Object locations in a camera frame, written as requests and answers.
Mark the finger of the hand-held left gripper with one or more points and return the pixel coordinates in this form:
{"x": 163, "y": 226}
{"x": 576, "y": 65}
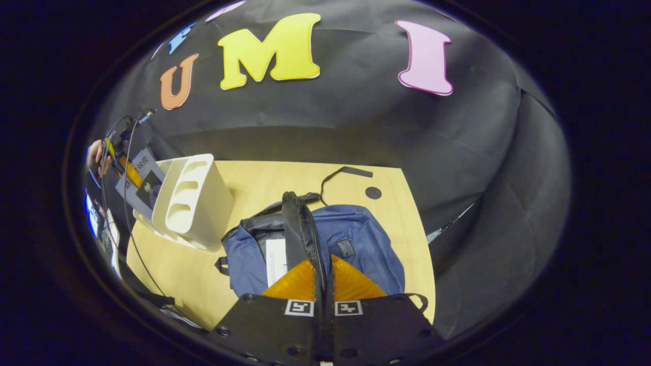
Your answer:
{"x": 133, "y": 175}

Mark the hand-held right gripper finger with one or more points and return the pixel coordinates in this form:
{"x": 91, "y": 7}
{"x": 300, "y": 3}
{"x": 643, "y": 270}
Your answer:
{"x": 319, "y": 335}
{"x": 329, "y": 335}

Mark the grey cover book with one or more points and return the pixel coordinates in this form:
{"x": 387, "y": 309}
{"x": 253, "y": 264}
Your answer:
{"x": 133, "y": 198}

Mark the white bookshelf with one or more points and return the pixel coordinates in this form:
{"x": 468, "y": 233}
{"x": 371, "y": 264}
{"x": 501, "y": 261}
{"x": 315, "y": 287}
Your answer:
{"x": 203, "y": 203}

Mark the blue schoolbag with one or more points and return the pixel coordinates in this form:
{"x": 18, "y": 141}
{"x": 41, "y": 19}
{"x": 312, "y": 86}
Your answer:
{"x": 366, "y": 244}

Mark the blue and white printed box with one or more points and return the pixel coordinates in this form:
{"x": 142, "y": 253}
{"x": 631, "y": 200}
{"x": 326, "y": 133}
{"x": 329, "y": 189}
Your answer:
{"x": 94, "y": 216}

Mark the white plastic tray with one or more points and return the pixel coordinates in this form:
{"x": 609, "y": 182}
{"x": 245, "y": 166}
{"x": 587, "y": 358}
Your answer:
{"x": 113, "y": 244}

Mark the black desk grommet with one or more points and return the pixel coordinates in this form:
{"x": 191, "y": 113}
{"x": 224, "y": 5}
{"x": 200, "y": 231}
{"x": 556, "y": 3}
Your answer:
{"x": 373, "y": 192}

